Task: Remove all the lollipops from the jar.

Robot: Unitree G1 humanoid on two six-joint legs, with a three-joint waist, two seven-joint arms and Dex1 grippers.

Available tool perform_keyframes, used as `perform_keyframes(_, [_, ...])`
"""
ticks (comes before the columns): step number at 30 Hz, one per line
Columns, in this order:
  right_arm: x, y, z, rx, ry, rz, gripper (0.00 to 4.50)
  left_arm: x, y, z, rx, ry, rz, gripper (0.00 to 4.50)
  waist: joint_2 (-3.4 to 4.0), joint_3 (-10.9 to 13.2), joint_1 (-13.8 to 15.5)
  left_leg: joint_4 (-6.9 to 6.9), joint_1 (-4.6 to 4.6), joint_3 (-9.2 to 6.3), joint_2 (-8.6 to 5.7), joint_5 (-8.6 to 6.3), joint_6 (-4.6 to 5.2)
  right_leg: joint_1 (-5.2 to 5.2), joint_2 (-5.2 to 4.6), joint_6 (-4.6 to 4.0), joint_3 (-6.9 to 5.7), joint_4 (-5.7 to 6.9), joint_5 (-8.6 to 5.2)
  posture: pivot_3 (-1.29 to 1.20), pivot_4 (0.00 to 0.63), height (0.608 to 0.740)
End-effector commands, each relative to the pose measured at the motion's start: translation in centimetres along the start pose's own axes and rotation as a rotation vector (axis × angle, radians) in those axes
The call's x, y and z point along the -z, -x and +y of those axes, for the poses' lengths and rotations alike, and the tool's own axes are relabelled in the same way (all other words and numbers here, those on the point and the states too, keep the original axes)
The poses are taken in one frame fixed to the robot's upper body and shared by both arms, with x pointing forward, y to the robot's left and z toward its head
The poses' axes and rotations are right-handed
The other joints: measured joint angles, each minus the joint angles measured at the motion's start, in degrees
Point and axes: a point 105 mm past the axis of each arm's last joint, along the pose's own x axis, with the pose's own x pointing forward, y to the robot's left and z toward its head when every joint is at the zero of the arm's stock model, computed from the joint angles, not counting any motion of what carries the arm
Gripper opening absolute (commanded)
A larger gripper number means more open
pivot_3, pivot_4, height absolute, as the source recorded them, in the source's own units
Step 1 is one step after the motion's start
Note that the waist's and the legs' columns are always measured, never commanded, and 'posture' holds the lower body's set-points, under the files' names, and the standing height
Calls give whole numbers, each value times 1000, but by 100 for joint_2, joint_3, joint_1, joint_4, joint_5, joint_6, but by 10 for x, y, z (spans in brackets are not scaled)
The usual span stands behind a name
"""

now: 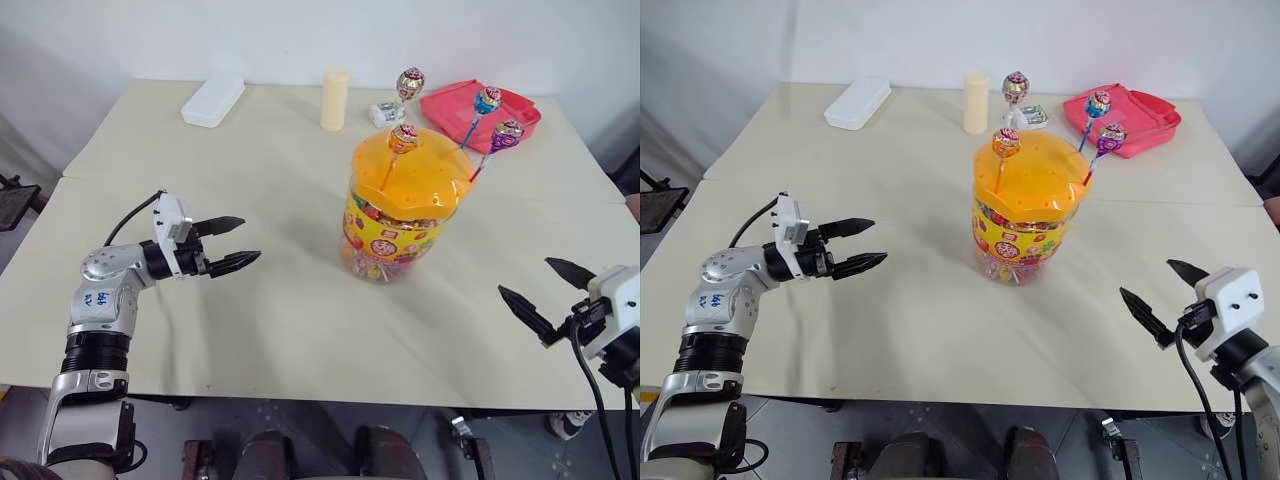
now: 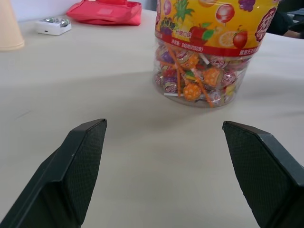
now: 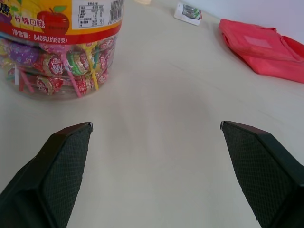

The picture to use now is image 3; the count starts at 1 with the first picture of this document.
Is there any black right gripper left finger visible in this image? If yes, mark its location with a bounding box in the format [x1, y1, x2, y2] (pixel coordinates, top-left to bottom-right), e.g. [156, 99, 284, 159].
[0, 122, 94, 228]

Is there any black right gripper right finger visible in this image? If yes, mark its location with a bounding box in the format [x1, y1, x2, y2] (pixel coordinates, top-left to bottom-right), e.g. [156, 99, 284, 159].
[220, 120, 304, 228]

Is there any clear plastic lollipop jar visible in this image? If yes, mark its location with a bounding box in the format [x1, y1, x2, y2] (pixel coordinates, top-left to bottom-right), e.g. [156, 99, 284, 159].
[0, 0, 125, 99]

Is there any red wrapped lollipop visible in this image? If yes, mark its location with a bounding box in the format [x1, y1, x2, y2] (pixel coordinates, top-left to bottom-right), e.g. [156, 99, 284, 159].
[97, 38, 115, 56]
[35, 55, 68, 77]
[96, 69, 110, 84]
[35, 75, 64, 95]
[71, 77, 94, 95]

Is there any green wrapped lollipop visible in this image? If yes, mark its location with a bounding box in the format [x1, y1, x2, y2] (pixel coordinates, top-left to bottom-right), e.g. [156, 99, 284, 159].
[67, 54, 90, 76]

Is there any red fabric bag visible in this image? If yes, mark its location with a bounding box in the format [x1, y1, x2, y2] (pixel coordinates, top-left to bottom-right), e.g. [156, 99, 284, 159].
[218, 18, 304, 84]

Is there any purple wrapped lollipop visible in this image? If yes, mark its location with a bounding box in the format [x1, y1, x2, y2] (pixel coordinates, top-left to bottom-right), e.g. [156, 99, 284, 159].
[7, 45, 40, 63]

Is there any white and green package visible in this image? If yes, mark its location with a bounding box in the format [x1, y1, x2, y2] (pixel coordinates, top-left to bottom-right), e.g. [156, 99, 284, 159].
[173, 2, 203, 27]

